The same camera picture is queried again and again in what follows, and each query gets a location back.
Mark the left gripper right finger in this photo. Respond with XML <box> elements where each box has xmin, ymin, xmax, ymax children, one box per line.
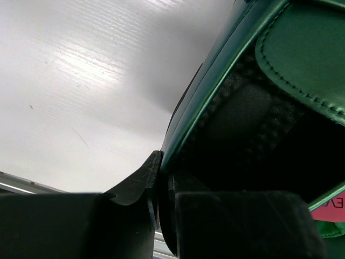
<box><xmin>158</xmin><ymin>172</ymin><xmax>327</xmax><ymax>258</ymax></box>

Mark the green loafer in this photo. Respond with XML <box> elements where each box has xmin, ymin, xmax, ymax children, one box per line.
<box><xmin>161</xmin><ymin>1</ymin><xmax>344</xmax><ymax>208</ymax></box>

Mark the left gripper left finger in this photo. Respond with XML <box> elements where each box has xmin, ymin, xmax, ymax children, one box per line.
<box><xmin>1</xmin><ymin>151</ymin><xmax>162</xmax><ymax>258</ymax></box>

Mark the pink sandal front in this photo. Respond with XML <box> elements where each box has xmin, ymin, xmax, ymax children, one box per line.
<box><xmin>309</xmin><ymin>192</ymin><xmax>345</xmax><ymax>259</ymax></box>

